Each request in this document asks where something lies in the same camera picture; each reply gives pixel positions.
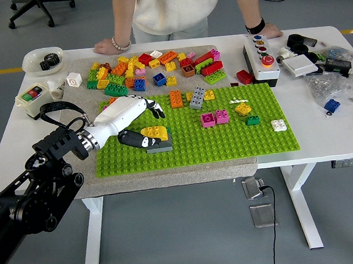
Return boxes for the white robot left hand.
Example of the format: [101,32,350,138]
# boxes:
[84,92,169,154]

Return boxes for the person's left hand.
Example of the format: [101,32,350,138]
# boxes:
[261,23,285,41]

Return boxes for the person's right hand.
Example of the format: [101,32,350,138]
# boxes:
[93,36,121,57]

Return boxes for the yellow curved brick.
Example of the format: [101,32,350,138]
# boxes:
[140,124,169,143]

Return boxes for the green long brick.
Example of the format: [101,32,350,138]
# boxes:
[102,81,129,99]
[193,58,214,75]

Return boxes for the blue brick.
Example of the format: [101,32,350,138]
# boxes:
[152,72,169,87]
[132,78,147,92]
[323,98,342,114]

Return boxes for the grey sloped brick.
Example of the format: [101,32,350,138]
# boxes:
[145,132,173,155]

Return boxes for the red long brick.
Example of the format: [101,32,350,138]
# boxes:
[193,50,216,65]
[200,60,225,77]

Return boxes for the grey long brick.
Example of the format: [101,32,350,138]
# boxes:
[187,86,208,111]

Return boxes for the dark green small brick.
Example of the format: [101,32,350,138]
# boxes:
[245,115,261,127]

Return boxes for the green baseplate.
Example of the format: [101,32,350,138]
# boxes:
[89,80,302,179]

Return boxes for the black wristwatch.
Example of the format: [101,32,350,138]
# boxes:
[245,16,267,36]

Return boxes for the white pipe fitting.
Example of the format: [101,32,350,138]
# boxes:
[275,45,298,66]

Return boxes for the push-button control box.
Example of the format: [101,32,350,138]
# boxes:
[241,32,283,90]

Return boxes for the white cube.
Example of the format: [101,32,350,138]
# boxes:
[65,71,83,89]

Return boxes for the black gear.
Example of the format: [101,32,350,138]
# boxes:
[38,52,64,71]

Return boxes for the white tube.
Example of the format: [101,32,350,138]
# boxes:
[46,78,68,100]

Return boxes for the clear bag blue parts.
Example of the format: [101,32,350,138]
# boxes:
[319,45,353,65]

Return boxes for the black power adapter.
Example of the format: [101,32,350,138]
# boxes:
[323,56,353,79]

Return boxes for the white bowl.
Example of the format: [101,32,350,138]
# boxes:
[20,46,67,79]

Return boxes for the clear bag of screws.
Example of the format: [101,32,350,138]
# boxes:
[304,66,353,112]

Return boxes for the black office chair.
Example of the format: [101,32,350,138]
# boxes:
[6,0,78,32]

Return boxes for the grey-brown mat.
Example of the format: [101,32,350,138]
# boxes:
[38,41,260,203]

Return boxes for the person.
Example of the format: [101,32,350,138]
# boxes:
[107,0,227,46]

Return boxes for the white table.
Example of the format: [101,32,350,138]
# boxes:
[0,23,353,264]

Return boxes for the metal floor socket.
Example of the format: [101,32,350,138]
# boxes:
[248,202,278,229]
[241,175,268,201]

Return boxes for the beaded bracelet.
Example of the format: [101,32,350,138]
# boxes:
[111,33,133,52]

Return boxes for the white switch plate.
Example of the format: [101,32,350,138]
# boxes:
[281,53,320,79]

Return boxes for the white switch box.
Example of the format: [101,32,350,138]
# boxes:
[14,81,58,122]

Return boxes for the black power cord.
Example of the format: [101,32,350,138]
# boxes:
[258,184,283,264]

